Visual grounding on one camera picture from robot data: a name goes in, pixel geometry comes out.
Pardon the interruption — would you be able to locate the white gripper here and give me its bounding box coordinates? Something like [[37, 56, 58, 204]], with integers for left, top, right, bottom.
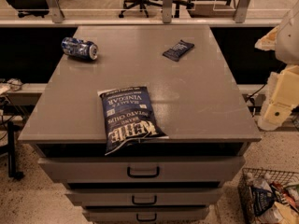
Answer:
[[258, 64, 299, 131]]

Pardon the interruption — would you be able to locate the blue pepsi can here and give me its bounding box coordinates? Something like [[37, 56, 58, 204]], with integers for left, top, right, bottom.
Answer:
[[61, 37, 98, 61]]

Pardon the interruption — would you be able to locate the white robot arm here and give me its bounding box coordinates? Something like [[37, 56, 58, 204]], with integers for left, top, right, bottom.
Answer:
[[255, 2, 299, 131]]

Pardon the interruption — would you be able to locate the snack bag in basket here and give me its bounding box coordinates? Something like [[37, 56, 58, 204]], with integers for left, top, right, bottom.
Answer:
[[251, 187, 275, 217]]

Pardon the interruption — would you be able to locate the dark blue snack bar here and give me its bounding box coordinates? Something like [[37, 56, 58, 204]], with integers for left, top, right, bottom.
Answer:
[[163, 40, 194, 62]]

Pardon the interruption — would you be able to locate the grey drawer cabinet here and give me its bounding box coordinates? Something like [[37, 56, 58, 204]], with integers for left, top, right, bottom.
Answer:
[[20, 25, 260, 224]]

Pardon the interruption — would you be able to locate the blue kettle chips bag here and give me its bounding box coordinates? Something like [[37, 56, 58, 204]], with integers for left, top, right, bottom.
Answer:
[[98, 86, 167, 155]]

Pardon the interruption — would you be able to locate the black stand leg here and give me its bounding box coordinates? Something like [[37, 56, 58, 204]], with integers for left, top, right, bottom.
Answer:
[[7, 121, 24, 181]]

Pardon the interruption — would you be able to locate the black cable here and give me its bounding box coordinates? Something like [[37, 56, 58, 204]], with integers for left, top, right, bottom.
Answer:
[[244, 83, 267, 117]]

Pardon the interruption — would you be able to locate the wire basket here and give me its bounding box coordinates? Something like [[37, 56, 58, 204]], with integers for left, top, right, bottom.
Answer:
[[238, 168, 299, 224]]

